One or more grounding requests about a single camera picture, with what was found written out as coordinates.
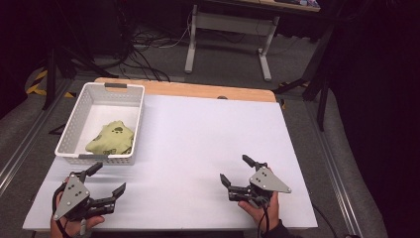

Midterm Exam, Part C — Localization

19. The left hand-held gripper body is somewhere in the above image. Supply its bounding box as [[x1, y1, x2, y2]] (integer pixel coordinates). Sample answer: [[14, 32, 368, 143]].
[[52, 171, 117, 222]]

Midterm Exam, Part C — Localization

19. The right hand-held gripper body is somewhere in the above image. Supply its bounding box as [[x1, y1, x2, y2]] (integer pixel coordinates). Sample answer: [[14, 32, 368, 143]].
[[227, 165, 293, 208]]

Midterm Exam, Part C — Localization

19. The person's left hand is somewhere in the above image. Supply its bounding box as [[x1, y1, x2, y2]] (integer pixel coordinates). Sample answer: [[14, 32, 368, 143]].
[[50, 189, 106, 238]]

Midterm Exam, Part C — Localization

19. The person's right hand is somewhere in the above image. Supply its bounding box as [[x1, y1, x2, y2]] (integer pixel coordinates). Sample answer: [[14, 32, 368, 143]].
[[237, 192, 281, 230]]

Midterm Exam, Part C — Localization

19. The green printed cloth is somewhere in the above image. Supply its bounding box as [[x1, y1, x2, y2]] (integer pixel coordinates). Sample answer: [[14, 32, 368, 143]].
[[84, 120, 136, 156]]

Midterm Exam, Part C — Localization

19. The white table sheet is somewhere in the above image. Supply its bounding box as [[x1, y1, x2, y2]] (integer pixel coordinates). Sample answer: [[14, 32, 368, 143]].
[[22, 93, 319, 232]]

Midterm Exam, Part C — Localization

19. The white plastic basket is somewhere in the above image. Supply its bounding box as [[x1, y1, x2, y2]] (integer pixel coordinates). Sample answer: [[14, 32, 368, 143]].
[[53, 81, 147, 167]]

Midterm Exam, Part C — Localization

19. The wooden table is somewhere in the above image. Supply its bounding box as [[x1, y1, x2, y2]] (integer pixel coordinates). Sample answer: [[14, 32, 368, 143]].
[[93, 76, 277, 103]]

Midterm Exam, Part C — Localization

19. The black metal stand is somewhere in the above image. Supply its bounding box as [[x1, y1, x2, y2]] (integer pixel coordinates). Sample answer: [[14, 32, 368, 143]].
[[271, 19, 335, 133], [42, 44, 119, 112]]

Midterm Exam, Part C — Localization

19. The yellow black floor tape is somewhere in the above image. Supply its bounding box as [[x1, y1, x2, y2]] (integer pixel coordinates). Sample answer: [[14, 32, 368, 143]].
[[26, 66, 77, 99]]

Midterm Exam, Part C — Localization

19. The wooden desk top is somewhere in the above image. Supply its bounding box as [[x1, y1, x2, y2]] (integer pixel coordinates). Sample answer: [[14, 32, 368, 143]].
[[197, 0, 322, 14]]

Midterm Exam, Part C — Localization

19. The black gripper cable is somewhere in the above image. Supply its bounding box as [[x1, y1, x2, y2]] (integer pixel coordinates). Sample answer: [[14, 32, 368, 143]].
[[256, 196, 271, 238]]

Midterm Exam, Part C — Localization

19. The metal floor rail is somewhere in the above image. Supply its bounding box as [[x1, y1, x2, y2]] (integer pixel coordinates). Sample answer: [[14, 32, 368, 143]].
[[304, 98, 365, 238], [0, 78, 73, 196]]

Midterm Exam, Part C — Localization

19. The black floor cable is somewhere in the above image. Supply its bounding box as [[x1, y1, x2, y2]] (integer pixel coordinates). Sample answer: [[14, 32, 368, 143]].
[[310, 201, 342, 238]]

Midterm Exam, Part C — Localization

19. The bundle of floor cables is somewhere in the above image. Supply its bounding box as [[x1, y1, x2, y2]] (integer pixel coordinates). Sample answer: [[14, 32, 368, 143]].
[[117, 9, 196, 83]]

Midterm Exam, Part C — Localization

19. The white desk frame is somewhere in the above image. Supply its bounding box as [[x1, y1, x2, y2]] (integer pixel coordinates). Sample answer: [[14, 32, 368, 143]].
[[183, 4, 281, 83]]

